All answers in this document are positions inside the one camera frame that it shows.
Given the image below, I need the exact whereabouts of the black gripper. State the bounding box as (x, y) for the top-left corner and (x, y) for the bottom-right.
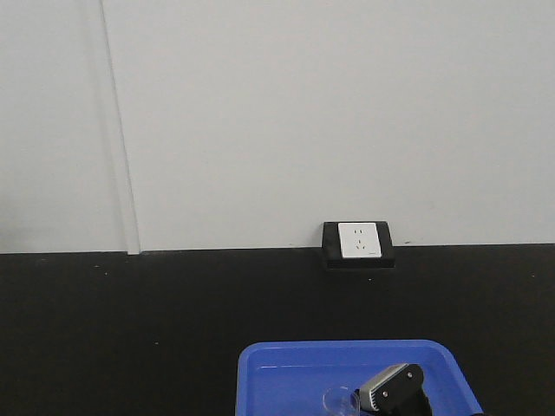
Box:
(358, 363), (433, 416)

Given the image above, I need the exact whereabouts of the blue plastic tray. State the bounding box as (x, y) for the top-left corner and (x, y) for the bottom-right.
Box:
(235, 340), (482, 415)

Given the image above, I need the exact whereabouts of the white wall power socket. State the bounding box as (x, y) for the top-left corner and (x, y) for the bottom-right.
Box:
(321, 221), (395, 270)

